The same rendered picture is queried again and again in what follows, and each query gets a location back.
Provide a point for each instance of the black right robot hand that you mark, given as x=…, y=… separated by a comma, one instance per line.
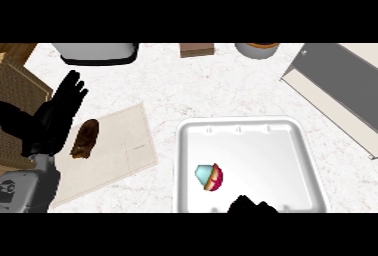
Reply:
x=250, y=206

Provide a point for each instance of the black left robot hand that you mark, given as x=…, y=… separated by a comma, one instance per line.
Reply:
x=58, y=110

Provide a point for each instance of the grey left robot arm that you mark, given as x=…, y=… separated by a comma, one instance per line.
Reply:
x=27, y=186

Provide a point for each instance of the red and blue can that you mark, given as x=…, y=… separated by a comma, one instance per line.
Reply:
x=210, y=177

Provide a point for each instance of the white plastic tray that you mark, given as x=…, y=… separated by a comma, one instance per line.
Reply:
x=256, y=160

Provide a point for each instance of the wicker basket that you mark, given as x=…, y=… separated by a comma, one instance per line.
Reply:
x=16, y=100

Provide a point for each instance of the brown bread loaf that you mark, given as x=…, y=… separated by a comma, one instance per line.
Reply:
x=86, y=138

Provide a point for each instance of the beige placemat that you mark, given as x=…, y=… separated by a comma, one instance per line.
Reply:
x=111, y=153

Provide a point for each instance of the grey and black appliance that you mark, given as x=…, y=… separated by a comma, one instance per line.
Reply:
x=96, y=53

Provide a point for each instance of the brown wooden block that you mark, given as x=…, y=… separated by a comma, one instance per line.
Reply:
x=197, y=50

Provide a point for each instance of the grey pot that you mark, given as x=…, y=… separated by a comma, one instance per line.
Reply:
x=256, y=50

